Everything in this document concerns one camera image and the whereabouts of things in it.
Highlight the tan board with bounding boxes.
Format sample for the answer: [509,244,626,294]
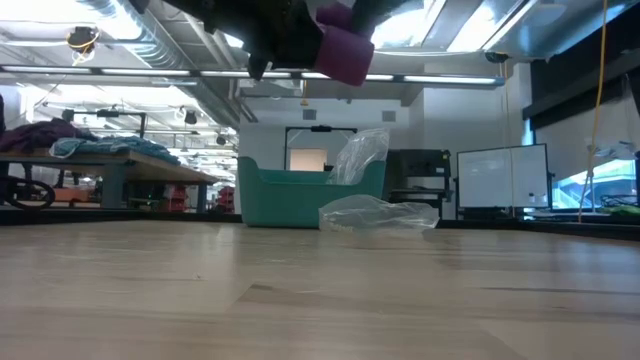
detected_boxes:
[288,148,329,173]

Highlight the clear plastic bag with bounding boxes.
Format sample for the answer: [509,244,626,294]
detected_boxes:
[329,128,391,186]
[318,194,441,233]

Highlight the long ceiling light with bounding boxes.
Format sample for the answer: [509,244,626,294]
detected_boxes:
[0,63,506,89]

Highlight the teal cloth pile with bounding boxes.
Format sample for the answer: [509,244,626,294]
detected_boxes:
[48,134,182,166]

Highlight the yellow cable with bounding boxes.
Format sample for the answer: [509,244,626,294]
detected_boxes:
[577,0,609,224]

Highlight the green plastic bin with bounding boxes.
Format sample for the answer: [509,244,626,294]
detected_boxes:
[237,155,387,229]

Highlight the black gantry frame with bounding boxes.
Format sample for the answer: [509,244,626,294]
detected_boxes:
[283,124,359,171]
[62,108,149,139]

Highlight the red crates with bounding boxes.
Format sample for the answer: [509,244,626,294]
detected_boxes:
[214,185,237,214]
[152,183,187,214]

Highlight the green cloth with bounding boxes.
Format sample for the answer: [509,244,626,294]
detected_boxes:
[599,203,640,217]

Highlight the maroon cloth pile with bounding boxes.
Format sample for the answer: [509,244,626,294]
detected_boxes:
[0,118,99,154]

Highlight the upright clear plastic bag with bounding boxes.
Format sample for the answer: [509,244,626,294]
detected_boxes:
[329,128,391,186]

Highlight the wooden workbench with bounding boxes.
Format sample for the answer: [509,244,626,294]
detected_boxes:
[0,149,220,211]

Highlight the black cart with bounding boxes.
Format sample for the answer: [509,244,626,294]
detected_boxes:
[385,148,454,219]

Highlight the white whiteboard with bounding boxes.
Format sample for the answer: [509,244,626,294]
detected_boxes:
[456,143,552,210]

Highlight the black wheel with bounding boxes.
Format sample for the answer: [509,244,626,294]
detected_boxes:
[0,175,58,211]

